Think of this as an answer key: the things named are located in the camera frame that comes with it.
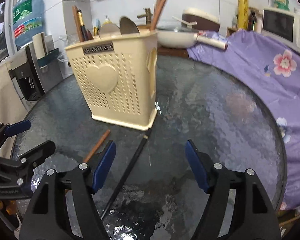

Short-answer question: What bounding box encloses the cream plastic utensil holder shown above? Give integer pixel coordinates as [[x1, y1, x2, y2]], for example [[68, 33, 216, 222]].
[[65, 30, 157, 131]]

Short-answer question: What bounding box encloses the black gold-band chopstick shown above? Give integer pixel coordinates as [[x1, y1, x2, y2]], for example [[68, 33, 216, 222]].
[[77, 10, 88, 41]]

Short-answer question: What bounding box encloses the person's left hand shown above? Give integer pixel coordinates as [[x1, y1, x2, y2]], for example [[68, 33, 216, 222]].
[[0, 199, 17, 215]]

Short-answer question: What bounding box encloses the grey water dispenser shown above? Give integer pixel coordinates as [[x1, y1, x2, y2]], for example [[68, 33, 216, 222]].
[[8, 42, 63, 111]]

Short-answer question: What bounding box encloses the black thin-band chopstick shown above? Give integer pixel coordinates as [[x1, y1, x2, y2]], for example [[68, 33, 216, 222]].
[[100, 128, 152, 220]]

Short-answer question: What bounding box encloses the paper cup stack holder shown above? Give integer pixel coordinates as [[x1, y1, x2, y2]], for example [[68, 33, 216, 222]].
[[32, 32, 59, 73]]

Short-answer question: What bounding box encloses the purple floral cloth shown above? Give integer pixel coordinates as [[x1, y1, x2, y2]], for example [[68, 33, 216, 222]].
[[187, 30, 300, 210]]

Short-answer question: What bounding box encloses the clear plastic bag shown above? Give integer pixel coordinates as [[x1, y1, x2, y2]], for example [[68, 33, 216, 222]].
[[57, 35, 76, 67]]

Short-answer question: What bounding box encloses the blue water jug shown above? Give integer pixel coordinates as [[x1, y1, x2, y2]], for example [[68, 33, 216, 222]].
[[12, 0, 44, 47]]

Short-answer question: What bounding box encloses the wooden spoon in holder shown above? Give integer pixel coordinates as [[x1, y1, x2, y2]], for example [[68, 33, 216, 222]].
[[98, 23, 121, 38]]

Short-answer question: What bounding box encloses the dark wooden side table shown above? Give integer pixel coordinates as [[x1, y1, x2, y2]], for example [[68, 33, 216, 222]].
[[157, 47, 189, 59]]

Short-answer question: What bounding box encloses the yellow soap dispenser bottle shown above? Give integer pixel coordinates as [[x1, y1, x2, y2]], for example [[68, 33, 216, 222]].
[[102, 15, 112, 26]]

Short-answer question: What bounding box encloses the white microwave oven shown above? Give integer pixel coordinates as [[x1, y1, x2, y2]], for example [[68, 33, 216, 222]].
[[261, 8, 300, 54]]

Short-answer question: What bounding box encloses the dark brown glass bottle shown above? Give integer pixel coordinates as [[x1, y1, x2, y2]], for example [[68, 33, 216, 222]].
[[247, 10, 257, 31]]

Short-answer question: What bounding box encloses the cream frying pan with lid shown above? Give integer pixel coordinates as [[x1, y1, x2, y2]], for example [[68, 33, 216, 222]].
[[157, 27, 228, 50]]

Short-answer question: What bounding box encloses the brown white rice cooker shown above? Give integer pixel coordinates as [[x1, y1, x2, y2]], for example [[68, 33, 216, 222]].
[[182, 8, 220, 32]]

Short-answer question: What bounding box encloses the bamboo style faucet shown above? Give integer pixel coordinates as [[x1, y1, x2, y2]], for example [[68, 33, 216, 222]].
[[137, 8, 153, 24]]

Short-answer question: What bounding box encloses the yellow foil roll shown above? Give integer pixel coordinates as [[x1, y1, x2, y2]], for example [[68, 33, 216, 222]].
[[237, 0, 249, 30]]

